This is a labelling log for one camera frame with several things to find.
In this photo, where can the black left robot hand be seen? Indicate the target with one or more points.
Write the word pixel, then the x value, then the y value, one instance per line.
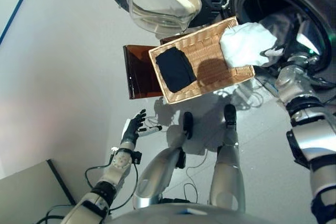
pixel 132 128

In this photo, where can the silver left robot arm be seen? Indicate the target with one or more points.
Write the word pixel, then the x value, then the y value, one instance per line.
pixel 115 174

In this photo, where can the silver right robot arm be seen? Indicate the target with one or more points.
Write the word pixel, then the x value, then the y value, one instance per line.
pixel 309 134

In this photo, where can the brown transparent acrylic stool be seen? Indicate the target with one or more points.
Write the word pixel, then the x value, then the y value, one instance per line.
pixel 139 74

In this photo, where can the white garment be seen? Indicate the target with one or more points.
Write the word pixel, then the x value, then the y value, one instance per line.
pixel 244 43

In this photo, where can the round glass washer door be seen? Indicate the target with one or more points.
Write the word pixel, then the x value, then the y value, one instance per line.
pixel 162 3

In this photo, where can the black folded garment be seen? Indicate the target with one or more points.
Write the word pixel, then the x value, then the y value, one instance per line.
pixel 176 69

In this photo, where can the silver right robot leg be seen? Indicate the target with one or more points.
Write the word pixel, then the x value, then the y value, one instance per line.
pixel 227 176

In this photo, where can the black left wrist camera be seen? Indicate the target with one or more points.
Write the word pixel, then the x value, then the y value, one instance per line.
pixel 137 157

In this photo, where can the shallow wicker laundry basket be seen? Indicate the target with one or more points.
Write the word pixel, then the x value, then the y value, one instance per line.
pixel 207 51

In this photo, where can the grey front-load washing machine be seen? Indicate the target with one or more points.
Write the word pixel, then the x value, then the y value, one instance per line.
pixel 328 11

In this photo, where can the white low platform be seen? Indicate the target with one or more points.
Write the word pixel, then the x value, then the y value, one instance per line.
pixel 26 190

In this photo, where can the grey robot torso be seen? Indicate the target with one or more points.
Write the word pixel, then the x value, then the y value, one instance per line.
pixel 197 216

